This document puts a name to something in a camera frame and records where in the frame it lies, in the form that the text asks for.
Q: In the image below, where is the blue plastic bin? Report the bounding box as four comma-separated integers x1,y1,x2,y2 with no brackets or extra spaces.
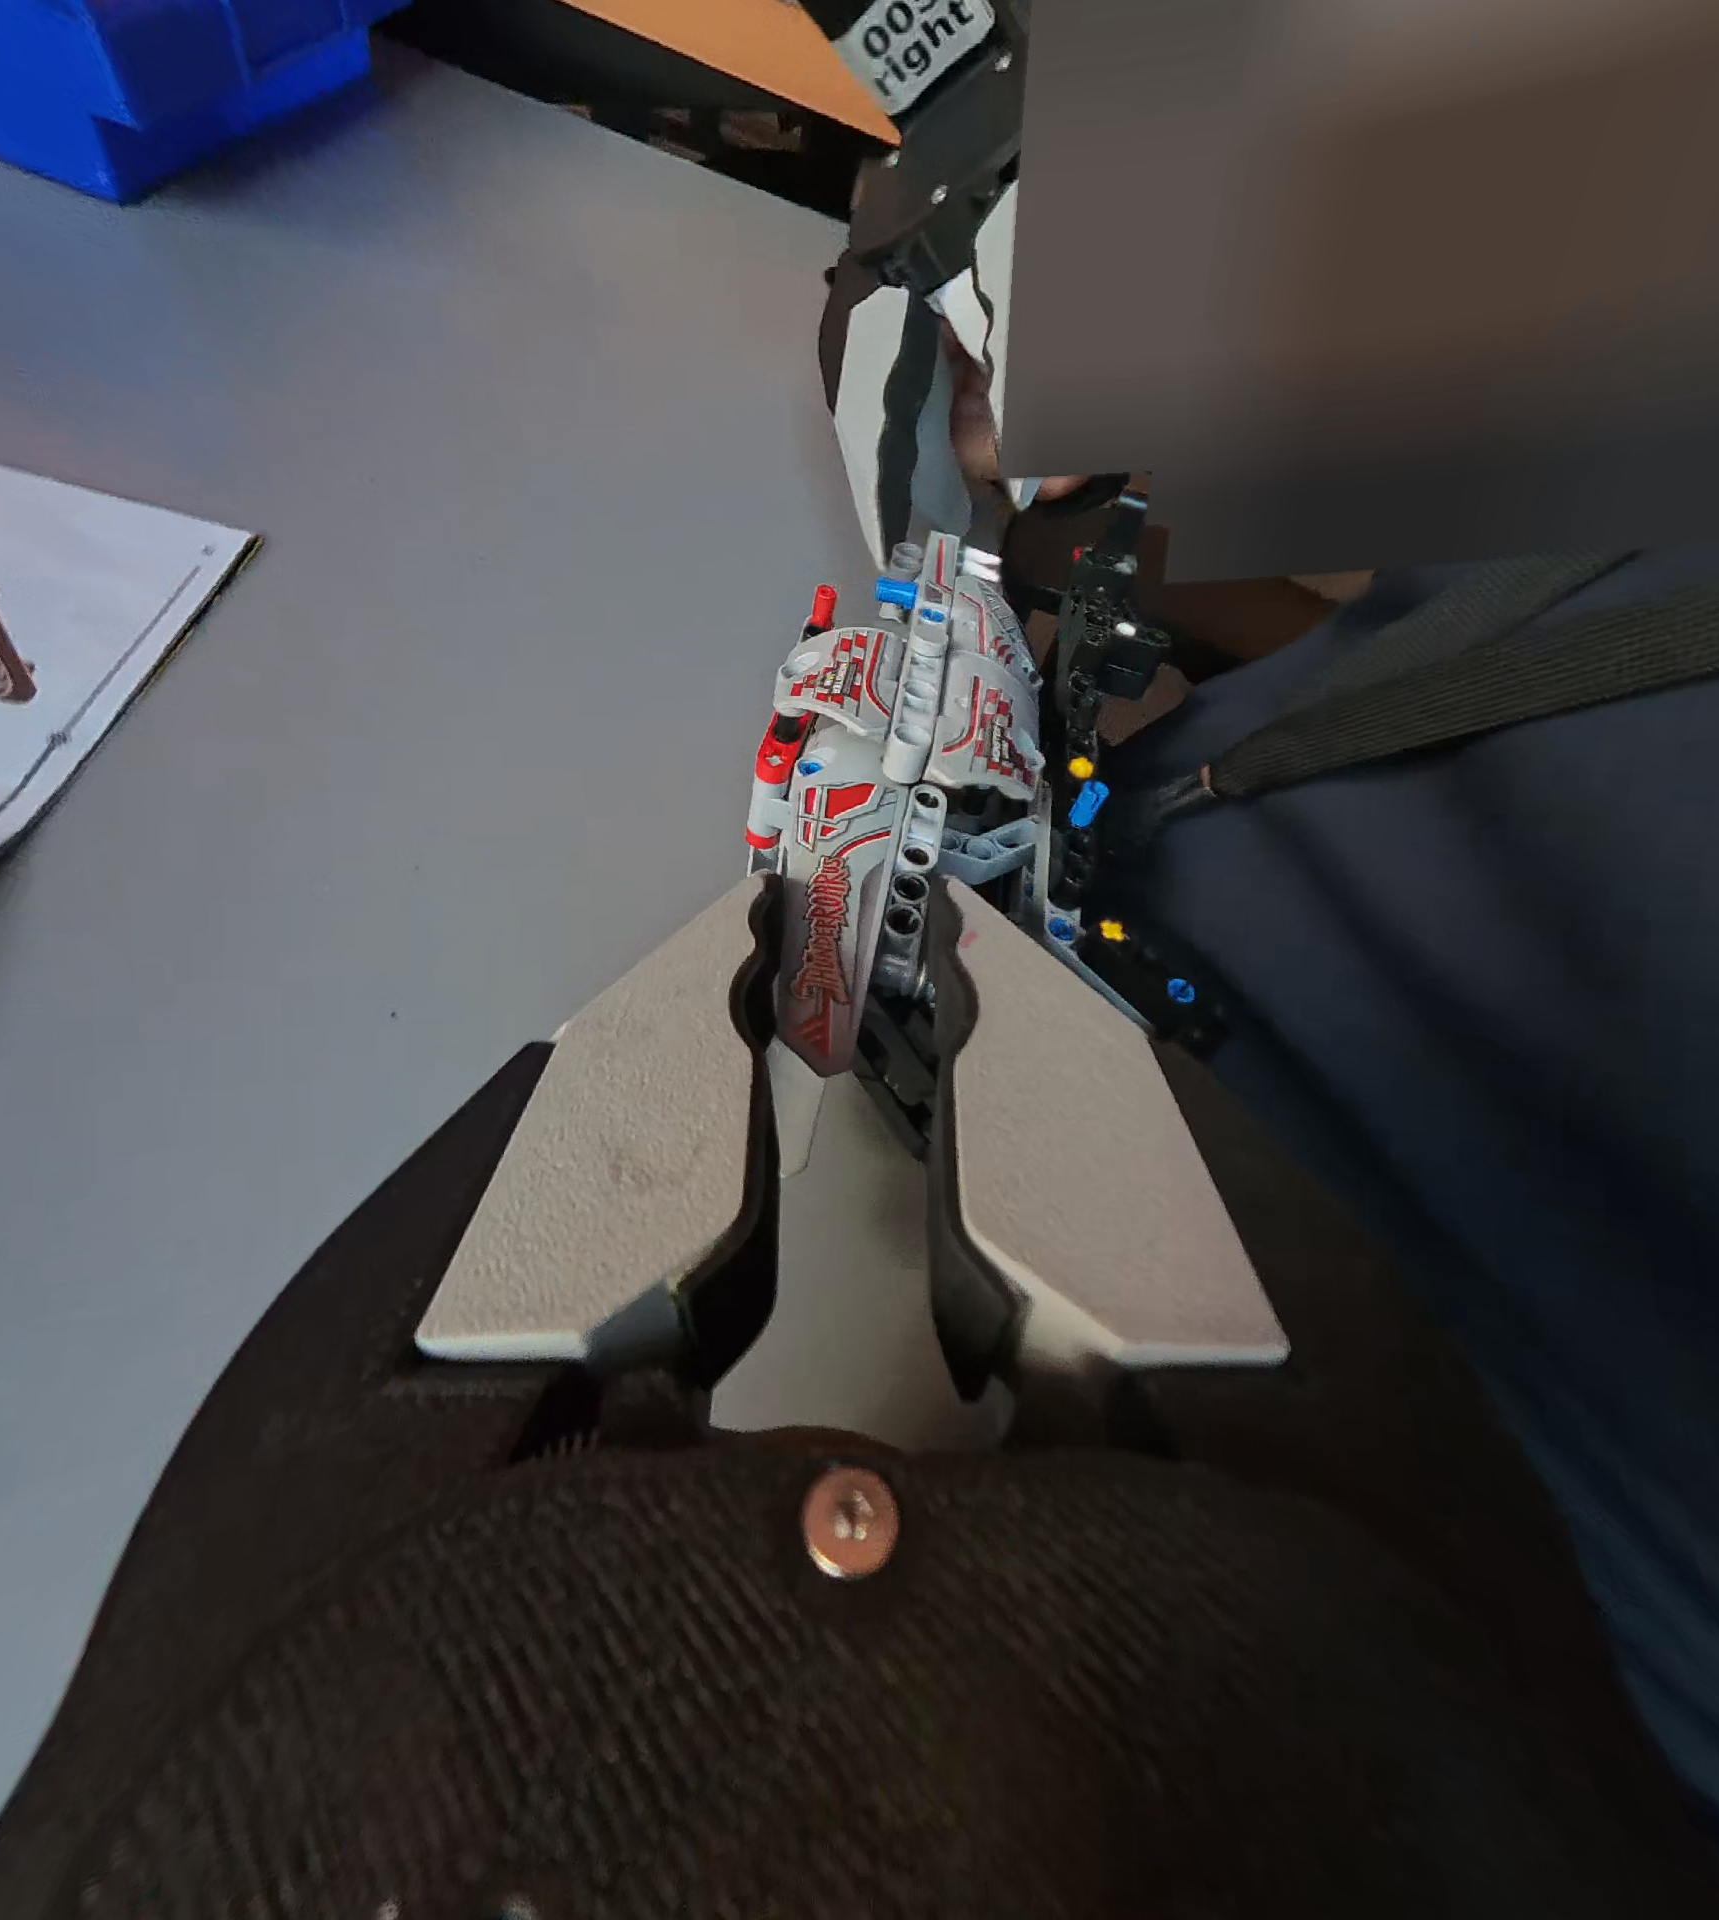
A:
0,0,412,203

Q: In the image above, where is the person's navy clothed torso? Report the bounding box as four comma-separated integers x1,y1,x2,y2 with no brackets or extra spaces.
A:
1099,546,1719,1920

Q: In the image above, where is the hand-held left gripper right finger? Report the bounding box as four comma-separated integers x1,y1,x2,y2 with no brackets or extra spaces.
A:
923,873,1293,1403

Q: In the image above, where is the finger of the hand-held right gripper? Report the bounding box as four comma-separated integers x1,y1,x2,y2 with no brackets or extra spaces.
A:
937,206,1021,456
817,265,961,567

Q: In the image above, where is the lego instruction booklet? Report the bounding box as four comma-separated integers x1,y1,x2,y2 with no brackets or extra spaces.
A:
0,438,266,940

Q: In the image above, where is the grey red lego truck model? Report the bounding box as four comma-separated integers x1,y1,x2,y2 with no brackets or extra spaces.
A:
745,531,1235,1157

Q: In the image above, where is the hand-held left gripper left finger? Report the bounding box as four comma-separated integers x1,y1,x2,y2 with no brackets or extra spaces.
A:
414,873,783,1389

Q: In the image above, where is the black lanyard strap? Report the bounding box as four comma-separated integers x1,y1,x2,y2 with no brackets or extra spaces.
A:
1159,554,1719,819

